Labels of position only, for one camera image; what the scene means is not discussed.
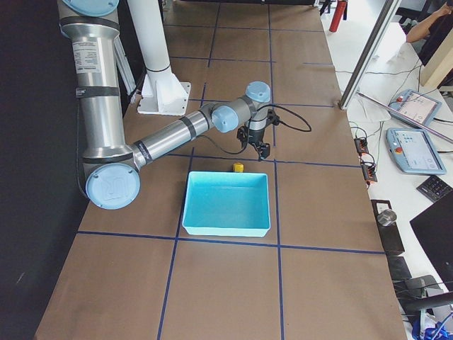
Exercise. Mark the yellow beetle toy car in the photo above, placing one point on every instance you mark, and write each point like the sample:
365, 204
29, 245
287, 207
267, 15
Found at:
238, 167

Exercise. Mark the turquoise plastic bin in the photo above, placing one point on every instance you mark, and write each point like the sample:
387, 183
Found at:
227, 204

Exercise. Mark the upper orange black connector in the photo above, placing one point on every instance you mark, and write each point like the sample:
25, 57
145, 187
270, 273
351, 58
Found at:
361, 145

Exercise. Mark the orange black connector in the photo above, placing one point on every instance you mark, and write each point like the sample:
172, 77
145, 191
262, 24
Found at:
369, 172
361, 145

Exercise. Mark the lower orange black connector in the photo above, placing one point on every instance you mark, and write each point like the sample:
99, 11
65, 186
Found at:
369, 172

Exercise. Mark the silver metal cup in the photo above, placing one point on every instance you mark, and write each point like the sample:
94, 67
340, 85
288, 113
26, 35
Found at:
386, 217

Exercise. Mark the red fire extinguisher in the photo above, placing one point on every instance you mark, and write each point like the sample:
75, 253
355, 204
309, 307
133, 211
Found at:
338, 15

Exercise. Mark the lower teach pendant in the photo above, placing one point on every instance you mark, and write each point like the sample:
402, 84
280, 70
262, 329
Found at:
413, 151

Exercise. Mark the teach pendant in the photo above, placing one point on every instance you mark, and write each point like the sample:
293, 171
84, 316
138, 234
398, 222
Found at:
416, 106
413, 151

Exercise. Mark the upper teach pendant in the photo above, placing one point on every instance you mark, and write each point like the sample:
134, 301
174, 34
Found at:
416, 106

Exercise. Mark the black box under cup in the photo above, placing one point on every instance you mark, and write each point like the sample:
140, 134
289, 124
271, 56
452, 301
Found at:
389, 235

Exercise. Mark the black keyboard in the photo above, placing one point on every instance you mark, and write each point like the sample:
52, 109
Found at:
434, 188

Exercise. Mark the black laptop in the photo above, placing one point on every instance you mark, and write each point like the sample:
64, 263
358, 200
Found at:
433, 230

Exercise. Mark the seated person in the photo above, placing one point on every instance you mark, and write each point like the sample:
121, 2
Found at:
433, 29

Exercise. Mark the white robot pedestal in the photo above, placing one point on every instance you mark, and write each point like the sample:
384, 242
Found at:
162, 92

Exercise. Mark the aluminium frame post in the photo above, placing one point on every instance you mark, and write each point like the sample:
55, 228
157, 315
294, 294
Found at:
387, 13

